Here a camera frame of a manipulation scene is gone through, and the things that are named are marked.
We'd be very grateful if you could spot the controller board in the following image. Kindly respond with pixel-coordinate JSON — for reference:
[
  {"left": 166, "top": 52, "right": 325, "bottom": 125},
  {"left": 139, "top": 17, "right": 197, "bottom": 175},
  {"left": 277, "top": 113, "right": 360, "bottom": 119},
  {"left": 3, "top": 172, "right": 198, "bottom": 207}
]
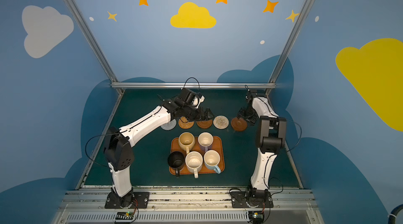
[
  {"left": 114, "top": 211, "right": 134, "bottom": 224},
  {"left": 248, "top": 211, "right": 265, "bottom": 224}
]

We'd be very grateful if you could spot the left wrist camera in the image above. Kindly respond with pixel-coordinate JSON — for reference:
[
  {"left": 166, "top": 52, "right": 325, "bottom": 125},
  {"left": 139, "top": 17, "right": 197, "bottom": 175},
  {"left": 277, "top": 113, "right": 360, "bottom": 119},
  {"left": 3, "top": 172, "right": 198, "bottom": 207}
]
[{"left": 193, "top": 95, "right": 205, "bottom": 108}]

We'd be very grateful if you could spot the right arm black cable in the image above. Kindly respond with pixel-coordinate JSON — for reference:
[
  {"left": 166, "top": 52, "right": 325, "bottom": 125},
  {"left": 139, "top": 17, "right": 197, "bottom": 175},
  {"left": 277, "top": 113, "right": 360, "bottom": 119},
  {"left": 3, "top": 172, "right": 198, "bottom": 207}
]
[{"left": 244, "top": 84, "right": 303, "bottom": 154}]

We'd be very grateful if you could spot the cream yellow mug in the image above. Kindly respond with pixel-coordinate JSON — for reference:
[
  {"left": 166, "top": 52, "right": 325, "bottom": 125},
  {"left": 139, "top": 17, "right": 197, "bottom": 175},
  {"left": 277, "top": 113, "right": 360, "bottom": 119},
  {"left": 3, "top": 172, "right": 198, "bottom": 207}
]
[{"left": 178, "top": 132, "right": 196, "bottom": 155}]

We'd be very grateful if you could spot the black mug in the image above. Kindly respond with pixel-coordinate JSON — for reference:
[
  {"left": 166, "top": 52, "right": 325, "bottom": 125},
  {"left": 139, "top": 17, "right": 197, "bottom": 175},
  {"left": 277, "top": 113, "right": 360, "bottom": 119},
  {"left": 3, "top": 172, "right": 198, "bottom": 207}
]
[{"left": 167, "top": 151, "right": 185, "bottom": 178}]

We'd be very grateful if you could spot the multicolour woven coaster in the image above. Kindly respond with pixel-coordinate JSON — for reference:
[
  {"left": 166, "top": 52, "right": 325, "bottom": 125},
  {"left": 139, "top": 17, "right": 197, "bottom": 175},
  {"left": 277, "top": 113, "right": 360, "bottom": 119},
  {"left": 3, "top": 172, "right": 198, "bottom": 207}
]
[{"left": 213, "top": 115, "right": 229, "bottom": 129}]

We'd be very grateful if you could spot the grey woven coaster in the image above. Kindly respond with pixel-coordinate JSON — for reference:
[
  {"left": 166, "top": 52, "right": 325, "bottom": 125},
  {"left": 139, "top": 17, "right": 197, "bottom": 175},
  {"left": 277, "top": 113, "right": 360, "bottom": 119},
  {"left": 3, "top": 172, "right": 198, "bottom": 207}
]
[{"left": 161, "top": 119, "right": 177, "bottom": 130}]

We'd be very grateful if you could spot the aluminium frame back bar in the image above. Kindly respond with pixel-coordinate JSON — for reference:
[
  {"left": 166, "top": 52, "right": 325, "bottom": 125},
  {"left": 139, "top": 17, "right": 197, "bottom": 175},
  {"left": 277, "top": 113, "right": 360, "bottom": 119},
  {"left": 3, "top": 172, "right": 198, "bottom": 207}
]
[{"left": 111, "top": 82, "right": 276, "bottom": 90}]

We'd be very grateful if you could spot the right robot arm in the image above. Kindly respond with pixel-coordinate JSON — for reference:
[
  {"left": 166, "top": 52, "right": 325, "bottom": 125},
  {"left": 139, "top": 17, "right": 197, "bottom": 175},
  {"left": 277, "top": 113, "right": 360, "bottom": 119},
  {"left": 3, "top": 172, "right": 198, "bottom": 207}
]
[{"left": 237, "top": 88, "right": 287, "bottom": 203}]

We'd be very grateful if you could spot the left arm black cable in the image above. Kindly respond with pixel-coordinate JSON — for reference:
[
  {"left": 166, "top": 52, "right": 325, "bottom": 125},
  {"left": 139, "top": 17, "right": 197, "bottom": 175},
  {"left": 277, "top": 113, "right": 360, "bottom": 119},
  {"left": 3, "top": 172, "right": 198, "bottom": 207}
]
[{"left": 84, "top": 77, "right": 201, "bottom": 168}]

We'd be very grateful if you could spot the right controller board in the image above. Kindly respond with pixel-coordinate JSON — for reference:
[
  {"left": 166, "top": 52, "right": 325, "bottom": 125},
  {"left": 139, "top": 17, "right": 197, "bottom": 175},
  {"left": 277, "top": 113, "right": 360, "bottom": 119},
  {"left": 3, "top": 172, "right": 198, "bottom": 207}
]
[{"left": 248, "top": 211, "right": 265, "bottom": 224}]

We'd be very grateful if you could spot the aluminium front rail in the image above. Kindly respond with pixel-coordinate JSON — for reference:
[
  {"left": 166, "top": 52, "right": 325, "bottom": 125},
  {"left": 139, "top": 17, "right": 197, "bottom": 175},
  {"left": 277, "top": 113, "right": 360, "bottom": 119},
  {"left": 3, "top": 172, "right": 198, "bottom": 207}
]
[{"left": 52, "top": 186, "right": 324, "bottom": 224}]

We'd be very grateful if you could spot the aluminium frame right post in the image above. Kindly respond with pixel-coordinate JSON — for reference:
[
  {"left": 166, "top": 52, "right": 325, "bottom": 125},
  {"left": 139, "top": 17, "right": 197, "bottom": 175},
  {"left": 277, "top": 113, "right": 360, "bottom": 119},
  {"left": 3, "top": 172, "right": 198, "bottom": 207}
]
[{"left": 265, "top": 0, "right": 315, "bottom": 98}]

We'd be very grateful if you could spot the aluminium frame post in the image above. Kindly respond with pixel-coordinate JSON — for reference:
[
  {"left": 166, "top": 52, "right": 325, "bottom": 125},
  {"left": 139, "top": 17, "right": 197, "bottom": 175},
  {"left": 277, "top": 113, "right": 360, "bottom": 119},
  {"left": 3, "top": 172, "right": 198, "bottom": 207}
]
[
  {"left": 63, "top": 0, "right": 118, "bottom": 84},
  {"left": 265, "top": 0, "right": 315, "bottom": 98}
]

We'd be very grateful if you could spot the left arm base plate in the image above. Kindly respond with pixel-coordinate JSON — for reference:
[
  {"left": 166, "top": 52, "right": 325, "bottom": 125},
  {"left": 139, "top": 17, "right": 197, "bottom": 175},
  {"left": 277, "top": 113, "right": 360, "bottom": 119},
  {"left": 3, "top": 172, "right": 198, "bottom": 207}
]
[{"left": 105, "top": 191, "right": 150, "bottom": 209}]

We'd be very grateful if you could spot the rattan woven coaster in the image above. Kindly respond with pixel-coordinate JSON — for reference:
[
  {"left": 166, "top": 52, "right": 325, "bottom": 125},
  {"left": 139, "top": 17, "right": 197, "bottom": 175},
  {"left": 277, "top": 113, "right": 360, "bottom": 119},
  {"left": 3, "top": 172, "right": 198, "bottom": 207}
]
[{"left": 178, "top": 116, "right": 194, "bottom": 129}]

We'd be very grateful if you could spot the orange serving tray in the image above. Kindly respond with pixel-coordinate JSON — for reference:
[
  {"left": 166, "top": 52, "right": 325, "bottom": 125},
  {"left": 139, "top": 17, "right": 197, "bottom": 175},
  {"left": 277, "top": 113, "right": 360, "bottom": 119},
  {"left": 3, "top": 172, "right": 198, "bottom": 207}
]
[{"left": 171, "top": 136, "right": 225, "bottom": 175}]

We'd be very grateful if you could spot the light blue mug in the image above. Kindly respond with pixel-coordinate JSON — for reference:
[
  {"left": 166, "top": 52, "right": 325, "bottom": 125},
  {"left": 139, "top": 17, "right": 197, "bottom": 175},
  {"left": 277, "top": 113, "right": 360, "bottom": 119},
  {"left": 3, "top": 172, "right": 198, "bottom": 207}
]
[{"left": 204, "top": 150, "right": 221, "bottom": 174}]

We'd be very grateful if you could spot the lavender mug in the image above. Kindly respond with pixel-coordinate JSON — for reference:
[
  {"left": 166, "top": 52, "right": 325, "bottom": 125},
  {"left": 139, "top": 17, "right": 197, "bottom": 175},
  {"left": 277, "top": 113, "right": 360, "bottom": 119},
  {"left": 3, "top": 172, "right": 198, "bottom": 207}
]
[{"left": 197, "top": 132, "right": 214, "bottom": 152}]

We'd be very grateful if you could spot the aluminium frame left post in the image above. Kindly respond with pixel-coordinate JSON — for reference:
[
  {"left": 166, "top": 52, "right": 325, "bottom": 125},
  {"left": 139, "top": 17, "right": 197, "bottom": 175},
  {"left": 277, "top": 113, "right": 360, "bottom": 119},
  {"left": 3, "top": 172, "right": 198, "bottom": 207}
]
[{"left": 63, "top": 0, "right": 118, "bottom": 84}]

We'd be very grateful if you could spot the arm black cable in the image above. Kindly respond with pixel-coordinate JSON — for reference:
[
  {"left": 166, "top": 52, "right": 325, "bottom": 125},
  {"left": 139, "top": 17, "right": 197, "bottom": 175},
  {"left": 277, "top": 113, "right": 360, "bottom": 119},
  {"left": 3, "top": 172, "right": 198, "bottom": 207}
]
[
  {"left": 84, "top": 77, "right": 201, "bottom": 168},
  {"left": 244, "top": 84, "right": 303, "bottom": 154}
]

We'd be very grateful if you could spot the left controller board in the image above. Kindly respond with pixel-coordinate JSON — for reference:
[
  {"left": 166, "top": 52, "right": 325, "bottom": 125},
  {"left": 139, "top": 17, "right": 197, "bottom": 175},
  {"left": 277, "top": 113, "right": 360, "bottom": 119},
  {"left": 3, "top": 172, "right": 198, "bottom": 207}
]
[{"left": 114, "top": 211, "right": 134, "bottom": 224}]

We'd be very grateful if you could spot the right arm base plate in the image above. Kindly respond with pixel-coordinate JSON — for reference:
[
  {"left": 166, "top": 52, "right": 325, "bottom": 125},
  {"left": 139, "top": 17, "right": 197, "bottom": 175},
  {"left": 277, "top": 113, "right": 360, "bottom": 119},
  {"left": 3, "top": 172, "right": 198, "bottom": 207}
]
[{"left": 229, "top": 190, "right": 273, "bottom": 208}]

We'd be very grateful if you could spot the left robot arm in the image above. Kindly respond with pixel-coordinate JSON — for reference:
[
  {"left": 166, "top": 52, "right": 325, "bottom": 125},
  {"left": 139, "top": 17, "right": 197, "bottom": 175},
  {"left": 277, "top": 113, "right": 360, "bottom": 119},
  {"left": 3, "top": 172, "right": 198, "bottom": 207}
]
[{"left": 103, "top": 87, "right": 214, "bottom": 209}]

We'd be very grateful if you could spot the brown wooden coaster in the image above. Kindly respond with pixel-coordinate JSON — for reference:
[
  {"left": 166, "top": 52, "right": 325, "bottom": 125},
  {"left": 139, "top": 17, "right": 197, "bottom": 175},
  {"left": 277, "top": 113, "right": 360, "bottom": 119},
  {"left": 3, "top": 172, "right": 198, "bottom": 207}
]
[
  {"left": 196, "top": 120, "right": 213, "bottom": 129},
  {"left": 231, "top": 117, "right": 248, "bottom": 132}
]

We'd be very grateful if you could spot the white mug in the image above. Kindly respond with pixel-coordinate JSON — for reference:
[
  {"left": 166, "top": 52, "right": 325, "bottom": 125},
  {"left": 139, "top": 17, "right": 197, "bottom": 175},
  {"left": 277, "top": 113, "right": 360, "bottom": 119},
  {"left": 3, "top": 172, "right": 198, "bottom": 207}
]
[{"left": 185, "top": 151, "right": 204, "bottom": 179}]

